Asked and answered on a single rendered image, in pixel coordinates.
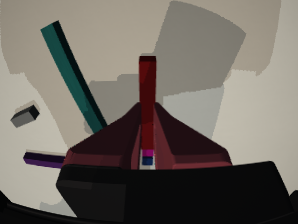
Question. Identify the purple rod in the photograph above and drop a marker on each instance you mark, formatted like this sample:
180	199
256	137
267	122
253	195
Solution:
45	160

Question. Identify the small dark blue block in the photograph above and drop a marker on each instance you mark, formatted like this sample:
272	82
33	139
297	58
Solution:
147	160

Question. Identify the dark red rod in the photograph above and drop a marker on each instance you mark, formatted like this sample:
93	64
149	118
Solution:
147	95

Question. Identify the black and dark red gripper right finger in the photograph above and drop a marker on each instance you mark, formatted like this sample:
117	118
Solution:
183	147

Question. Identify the magenta rod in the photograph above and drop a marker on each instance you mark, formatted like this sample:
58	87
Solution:
147	152

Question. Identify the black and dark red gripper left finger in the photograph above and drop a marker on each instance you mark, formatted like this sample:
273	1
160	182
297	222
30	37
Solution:
113	145

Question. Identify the grey rectangular block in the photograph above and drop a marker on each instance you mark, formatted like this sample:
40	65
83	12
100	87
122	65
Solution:
25	116

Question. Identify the turquoise rod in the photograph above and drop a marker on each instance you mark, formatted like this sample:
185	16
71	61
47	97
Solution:
69	69

